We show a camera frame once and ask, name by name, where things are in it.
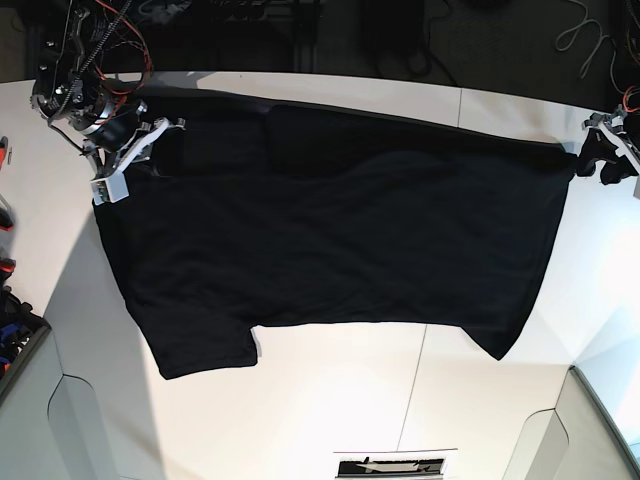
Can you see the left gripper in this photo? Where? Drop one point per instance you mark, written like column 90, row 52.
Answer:
column 614, row 139

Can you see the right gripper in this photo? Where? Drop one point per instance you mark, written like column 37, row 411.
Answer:
column 111, row 133

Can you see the black t-shirt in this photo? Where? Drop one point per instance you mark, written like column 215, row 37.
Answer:
column 276, row 215

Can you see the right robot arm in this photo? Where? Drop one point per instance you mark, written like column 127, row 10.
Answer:
column 90, row 86

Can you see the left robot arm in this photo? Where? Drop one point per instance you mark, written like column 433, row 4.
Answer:
column 624, row 69

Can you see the pile of orange black tools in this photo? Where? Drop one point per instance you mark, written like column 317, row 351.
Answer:
column 17, row 326

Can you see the grey left corner panel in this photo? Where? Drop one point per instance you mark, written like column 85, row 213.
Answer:
column 51, row 424

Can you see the printed paper sheet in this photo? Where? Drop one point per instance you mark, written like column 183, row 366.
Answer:
column 420, row 464

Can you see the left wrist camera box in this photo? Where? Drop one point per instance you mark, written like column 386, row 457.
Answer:
column 636, row 192

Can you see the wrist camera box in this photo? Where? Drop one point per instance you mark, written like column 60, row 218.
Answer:
column 636, row 192
column 110, row 189

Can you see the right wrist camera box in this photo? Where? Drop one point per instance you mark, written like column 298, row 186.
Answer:
column 110, row 189

